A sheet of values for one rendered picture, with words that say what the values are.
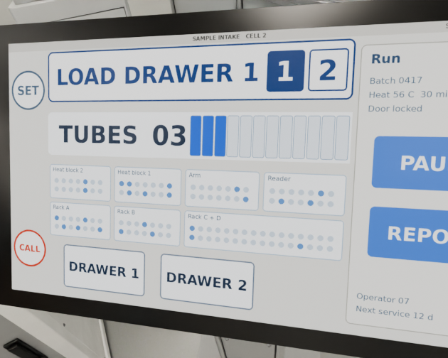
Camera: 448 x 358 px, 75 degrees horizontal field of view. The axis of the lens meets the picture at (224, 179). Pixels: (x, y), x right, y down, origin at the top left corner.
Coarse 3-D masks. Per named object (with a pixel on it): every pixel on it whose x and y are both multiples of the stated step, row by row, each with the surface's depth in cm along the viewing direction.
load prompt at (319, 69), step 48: (144, 48) 28; (192, 48) 27; (240, 48) 26; (288, 48) 26; (336, 48) 25; (48, 96) 30; (96, 96) 29; (144, 96) 28; (192, 96) 27; (240, 96) 27; (288, 96) 26; (336, 96) 25
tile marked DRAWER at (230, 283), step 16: (160, 256) 29; (176, 256) 29; (192, 256) 28; (160, 272) 29; (176, 272) 29; (192, 272) 28; (208, 272) 28; (224, 272) 28; (240, 272) 28; (160, 288) 29; (176, 288) 29; (192, 288) 29; (208, 288) 28; (224, 288) 28; (240, 288) 28; (208, 304) 28; (224, 304) 28; (240, 304) 28
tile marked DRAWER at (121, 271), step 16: (64, 256) 31; (80, 256) 31; (96, 256) 30; (112, 256) 30; (128, 256) 30; (144, 256) 29; (64, 272) 31; (80, 272) 31; (96, 272) 30; (112, 272) 30; (128, 272) 30; (144, 272) 29; (80, 288) 31; (96, 288) 31; (112, 288) 30; (128, 288) 30; (144, 288) 30
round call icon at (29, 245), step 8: (16, 232) 32; (24, 232) 32; (32, 232) 32; (40, 232) 32; (16, 240) 32; (24, 240) 32; (32, 240) 32; (40, 240) 32; (16, 248) 32; (24, 248) 32; (32, 248) 32; (40, 248) 32; (16, 256) 32; (24, 256) 32; (32, 256) 32; (40, 256) 32; (16, 264) 32; (24, 264) 32; (32, 264) 32; (40, 264) 32
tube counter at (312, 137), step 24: (168, 120) 28; (192, 120) 28; (216, 120) 27; (240, 120) 27; (264, 120) 26; (288, 120) 26; (312, 120) 26; (336, 120) 25; (168, 144) 28; (192, 144) 28; (216, 144) 27; (240, 144) 27; (264, 144) 26; (288, 144) 26; (312, 144) 26; (336, 144) 25
